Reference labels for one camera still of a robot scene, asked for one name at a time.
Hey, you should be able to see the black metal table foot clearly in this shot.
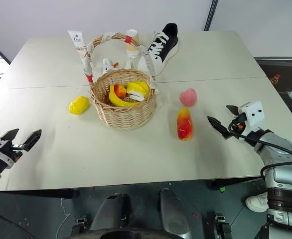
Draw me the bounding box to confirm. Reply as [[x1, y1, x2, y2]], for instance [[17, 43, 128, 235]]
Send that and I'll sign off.
[[213, 213, 233, 239], [70, 217, 90, 237]]

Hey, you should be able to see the dark rounded robot leg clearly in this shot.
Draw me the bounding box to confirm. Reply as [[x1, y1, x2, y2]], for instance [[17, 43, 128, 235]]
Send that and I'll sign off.
[[89, 193, 131, 233], [159, 188, 194, 239]]

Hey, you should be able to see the black vertical pole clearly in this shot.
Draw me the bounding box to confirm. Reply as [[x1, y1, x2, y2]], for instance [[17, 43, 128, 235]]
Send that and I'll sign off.
[[203, 0, 221, 32]]

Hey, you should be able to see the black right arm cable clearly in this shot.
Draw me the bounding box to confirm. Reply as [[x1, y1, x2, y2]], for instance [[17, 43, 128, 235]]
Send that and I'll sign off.
[[229, 128, 292, 186]]

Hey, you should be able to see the wicker basket with handle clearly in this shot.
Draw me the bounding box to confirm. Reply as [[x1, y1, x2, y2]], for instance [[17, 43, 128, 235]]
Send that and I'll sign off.
[[82, 31, 161, 130]]

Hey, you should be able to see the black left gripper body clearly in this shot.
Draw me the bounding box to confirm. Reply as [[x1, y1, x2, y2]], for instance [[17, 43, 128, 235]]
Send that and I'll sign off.
[[0, 140, 25, 163]]

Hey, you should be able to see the oil bottle with red cap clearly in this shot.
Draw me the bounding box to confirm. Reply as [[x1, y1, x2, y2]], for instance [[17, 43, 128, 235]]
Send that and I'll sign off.
[[269, 73, 282, 88]]

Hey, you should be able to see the red yellow toy mango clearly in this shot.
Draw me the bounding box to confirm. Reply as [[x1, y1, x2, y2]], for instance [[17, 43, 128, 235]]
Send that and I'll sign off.
[[176, 107, 194, 141]]

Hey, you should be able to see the yellow lemon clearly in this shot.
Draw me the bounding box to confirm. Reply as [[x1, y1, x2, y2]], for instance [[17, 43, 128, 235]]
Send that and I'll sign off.
[[69, 96, 91, 116], [126, 80, 150, 102]]

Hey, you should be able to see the white Dove tube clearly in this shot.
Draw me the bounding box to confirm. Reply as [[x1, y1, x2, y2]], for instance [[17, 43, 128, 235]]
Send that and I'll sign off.
[[67, 29, 92, 70]]

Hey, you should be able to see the thin white floor cable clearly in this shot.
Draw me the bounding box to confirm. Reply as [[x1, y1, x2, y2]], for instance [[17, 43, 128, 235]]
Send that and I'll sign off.
[[56, 197, 71, 237]]

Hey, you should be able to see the red yellow toy apple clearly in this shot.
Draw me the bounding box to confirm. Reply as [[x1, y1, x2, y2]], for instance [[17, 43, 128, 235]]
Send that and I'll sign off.
[[114, 84, 128, 99]]

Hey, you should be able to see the white sneaker on floor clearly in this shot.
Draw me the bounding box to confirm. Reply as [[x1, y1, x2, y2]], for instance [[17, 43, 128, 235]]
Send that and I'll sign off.
[[245, 192, 271, 213]]

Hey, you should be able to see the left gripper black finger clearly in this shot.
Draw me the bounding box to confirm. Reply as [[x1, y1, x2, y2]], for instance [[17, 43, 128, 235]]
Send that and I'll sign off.
[[21, 128, 43, 152], [0, 128, 20, 143]]

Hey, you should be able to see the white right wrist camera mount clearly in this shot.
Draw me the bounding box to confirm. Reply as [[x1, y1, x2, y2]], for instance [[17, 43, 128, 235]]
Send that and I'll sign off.
[[237, 100, 265, 130]]

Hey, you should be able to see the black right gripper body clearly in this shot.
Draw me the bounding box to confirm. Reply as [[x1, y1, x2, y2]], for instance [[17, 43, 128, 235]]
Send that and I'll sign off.
[[227, 113, 248, 138]]

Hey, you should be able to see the pink toy peach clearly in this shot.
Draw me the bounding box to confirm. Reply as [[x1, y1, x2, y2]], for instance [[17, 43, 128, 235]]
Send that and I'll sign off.
[[179, 87, 199, 108]]

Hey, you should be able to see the white bottle with orange part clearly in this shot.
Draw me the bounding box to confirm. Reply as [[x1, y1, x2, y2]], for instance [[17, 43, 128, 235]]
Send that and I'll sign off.
[[102, 57, 120, 75]]

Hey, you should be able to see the yellow toy banana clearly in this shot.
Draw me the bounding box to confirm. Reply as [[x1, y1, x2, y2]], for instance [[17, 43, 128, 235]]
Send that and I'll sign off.
[[109, 84, 140, 108]]

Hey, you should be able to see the black and white sneaker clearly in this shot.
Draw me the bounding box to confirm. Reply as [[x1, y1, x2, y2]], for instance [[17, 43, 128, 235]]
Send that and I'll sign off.
[[137, 22, 180, 76]]

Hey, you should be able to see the beige paper cup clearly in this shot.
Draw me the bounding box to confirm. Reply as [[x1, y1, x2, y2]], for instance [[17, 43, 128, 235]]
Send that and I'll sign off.
[[125, 29, 141, 59]]

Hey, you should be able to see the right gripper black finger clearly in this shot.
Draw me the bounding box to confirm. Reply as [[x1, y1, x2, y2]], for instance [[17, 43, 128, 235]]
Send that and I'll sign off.
[[225, 105, 240, 117], [207, 116, 233, 139]]

